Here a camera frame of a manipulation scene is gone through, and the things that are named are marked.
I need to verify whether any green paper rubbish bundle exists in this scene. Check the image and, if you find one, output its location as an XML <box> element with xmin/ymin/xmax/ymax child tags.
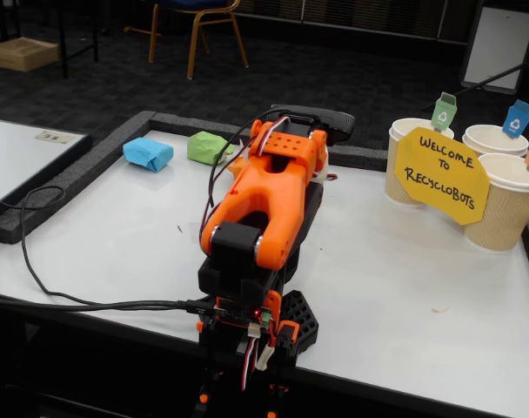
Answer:
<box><xmin>186</xmin><ymin>130</ymin><xmax>236</xmax><ymax>166</ymax></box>

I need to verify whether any blue paper rubbish bundle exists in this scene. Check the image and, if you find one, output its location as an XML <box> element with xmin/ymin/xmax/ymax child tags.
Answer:
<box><xmin>122</xmin><ymin>137</ymin><xmax>175</xmax><ymax>174</ymax></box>

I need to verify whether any short black foam border strip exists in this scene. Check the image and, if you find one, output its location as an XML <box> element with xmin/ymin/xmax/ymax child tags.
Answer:
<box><xmin>320</xmin><ymin>142</ymin><xmax>388</xmax><ymax>172</ymax></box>

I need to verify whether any orange motor controller board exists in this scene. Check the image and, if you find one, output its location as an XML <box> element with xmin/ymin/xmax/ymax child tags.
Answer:
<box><xmin>214</xmin><ymin>290</ymin><xmax>284</xmax><ymax>337</ymax></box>

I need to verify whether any long black foam border strip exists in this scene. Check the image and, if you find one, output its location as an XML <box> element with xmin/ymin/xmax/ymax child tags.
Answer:
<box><xmin>149</xmin><ymin>111</ymin><xmax>325</xmax><ymax>163</ymax></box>

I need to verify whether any paper cup with green sign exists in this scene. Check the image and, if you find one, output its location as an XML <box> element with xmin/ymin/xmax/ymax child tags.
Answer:
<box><xmin>385</xmin><ymin>117</ymin><xmax>456</xmax><ymax>209</ymax></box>

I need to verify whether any black orange table clamp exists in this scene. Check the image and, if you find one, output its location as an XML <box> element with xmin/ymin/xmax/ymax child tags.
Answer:
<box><xmin>194</xmin><ymin>320</ymin><xmax>300</xmax><ymax>418</ymax></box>

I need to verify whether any yellow welcome paper sign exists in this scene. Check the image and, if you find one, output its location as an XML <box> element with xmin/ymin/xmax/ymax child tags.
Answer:
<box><xmin>393</xmin><ymin>125</ymin><xmax>492</xmax><ymax>226</ymax></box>

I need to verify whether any green recycling bin sign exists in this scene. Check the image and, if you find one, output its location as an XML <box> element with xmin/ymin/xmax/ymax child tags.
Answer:
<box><xmin>430</xmin><ymin>91</ymin><xmax>459</xmax><ymax>132</ymax></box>

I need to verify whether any small paper label sticker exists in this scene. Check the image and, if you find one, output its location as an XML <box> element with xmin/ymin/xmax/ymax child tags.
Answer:
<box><xmin>34</xmin><ymin>130</ymin><xmax>77</xmax><ymax>145</ymax></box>

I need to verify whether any paper cup with blue sign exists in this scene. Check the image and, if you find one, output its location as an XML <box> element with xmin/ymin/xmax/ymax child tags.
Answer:
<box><xmin>461</xmin><ymin>124</ymin><xmax>529</xmax><ymax>158</ymax></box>

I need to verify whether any paper cup with orange sign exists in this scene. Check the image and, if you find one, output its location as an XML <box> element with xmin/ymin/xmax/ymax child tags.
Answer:
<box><xmin>464</xmin><ymin>152</ymin><xmax>529</xmax><ymax>253</ymax></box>

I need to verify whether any whiteboard tabletop with label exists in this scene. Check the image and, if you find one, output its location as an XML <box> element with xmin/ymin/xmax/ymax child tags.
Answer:
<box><xmin>0</xmin><ymin>117</ymin><xmax>94</xmax><ymax>219</ymax></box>

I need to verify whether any blue recycling bin sign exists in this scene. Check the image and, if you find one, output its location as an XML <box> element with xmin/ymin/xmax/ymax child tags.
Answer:
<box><xmin>502</xmin><ymin>98</ymin><xmax>529</xmax><ymax>139</ymax></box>

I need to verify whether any brown cardboard box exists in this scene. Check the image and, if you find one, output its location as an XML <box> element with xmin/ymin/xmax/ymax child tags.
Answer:
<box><xmin>0</xmin><ymin>37</ymin><xmax>60</xmax><ymax>73</ymax></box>

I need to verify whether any red black servo wire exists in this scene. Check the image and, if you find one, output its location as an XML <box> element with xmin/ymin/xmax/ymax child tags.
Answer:
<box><xmin>198</xmin><ymin>115</ymin><xmax>338</xmax><ymax>245</ymax></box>

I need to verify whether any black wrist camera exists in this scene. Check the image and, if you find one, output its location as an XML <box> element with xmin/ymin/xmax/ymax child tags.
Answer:
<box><xmin>271</xmin><ymin>104</ymin><xmax>357</xmax><ymax>145</ymax></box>

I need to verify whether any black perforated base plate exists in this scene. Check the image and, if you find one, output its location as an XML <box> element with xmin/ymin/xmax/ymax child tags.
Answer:
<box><xmin>281</xmin><ymin>289</ymin><xmax>321</xmax><ymax>354</ymax></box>

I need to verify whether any thick black USB cable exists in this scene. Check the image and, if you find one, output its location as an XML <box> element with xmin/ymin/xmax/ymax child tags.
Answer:
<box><xmin>0</xmin><ymin>290</ymin><xmax>226</xmax><ymax>318</ymax></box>

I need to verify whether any servo cable with white connector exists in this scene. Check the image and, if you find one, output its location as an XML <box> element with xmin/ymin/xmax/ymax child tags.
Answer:
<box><xmin>240</xmin><ymin>324</ymin><xmax>278</xmax><ymax>391</ymax></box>

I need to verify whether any gold frame blue chair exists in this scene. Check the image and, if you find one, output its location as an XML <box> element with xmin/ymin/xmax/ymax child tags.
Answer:
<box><xmin>124</xmin><ymin>0</ymin><xmax>251</xmax><ymax>80</ymax></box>

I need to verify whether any thin black camera cable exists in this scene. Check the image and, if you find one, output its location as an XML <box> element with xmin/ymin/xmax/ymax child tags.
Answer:
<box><xmin>0</xmin><ymin>111</ymin><xmax>291</xmax><ymax>313</ymax></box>

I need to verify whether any black metal table frame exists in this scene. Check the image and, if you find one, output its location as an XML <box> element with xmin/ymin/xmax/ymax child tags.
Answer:
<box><xmin>0</xmin><ymin>0</ymin><xmax>101</xmax><ymax>80</ymax></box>

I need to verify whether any white panel with black frame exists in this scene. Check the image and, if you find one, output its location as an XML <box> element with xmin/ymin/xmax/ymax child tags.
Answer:
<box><xmin>459</xmin><ymin>0</ymin><xmax>529</xmax><ymax>95</ymax></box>

